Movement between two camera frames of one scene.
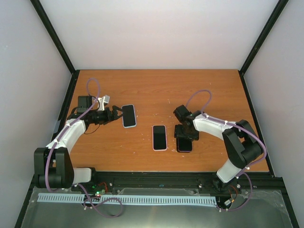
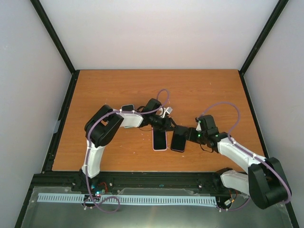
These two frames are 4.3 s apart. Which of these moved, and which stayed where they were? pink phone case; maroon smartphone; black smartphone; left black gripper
Moved: left black gripper; maroon smartphone
Stayed: black smartphone; pink phone case
